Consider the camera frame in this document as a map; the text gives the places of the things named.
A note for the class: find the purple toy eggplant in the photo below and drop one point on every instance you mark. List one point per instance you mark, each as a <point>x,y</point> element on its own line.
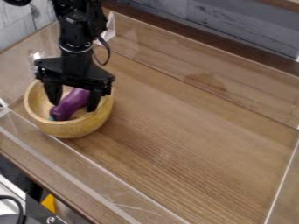
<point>71,103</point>

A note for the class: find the clear acrylic tray wall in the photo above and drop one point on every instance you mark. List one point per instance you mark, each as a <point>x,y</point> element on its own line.
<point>198,148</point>

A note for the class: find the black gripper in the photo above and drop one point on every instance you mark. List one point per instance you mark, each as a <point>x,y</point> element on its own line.
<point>75,70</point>

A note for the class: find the brown wooden bowl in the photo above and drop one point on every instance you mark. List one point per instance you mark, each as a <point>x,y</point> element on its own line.
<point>82,123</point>

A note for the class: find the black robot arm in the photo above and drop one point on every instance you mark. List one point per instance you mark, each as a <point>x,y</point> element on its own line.
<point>82,21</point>

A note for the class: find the yellow black device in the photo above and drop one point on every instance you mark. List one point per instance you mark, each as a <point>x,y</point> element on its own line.
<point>53,204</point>

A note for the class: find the clear acrylic corner bracket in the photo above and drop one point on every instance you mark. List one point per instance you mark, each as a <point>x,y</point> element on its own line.
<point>110,32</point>

